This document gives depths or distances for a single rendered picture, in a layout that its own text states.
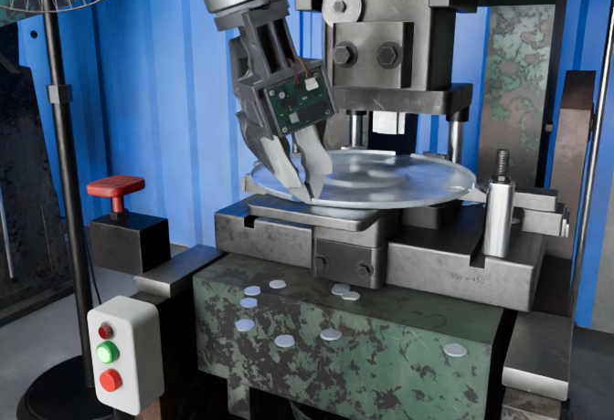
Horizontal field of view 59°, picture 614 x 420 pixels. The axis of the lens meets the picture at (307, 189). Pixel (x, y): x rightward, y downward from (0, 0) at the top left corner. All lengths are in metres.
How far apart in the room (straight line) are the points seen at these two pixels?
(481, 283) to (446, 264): 0.05
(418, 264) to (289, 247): 0.18
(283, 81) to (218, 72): 1.85
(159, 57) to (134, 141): 0.43
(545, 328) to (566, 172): 0.41
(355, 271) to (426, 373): 0.15
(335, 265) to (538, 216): 0.28
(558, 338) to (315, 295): 0.28
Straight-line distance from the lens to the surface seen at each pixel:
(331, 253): 0.71
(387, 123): 0.80
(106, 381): 0.76
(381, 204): 0.58
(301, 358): 0.72
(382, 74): 0.71
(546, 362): 0.62
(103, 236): 0.83
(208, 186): 2.47
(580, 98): 1.07
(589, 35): 1.90
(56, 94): 1.43
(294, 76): 0.49
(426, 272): 0.71
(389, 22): 0.70
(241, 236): 0.81
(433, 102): 0.73
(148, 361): 0.75
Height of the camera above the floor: 0.95
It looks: 15 degrees down
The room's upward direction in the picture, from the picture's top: straight up
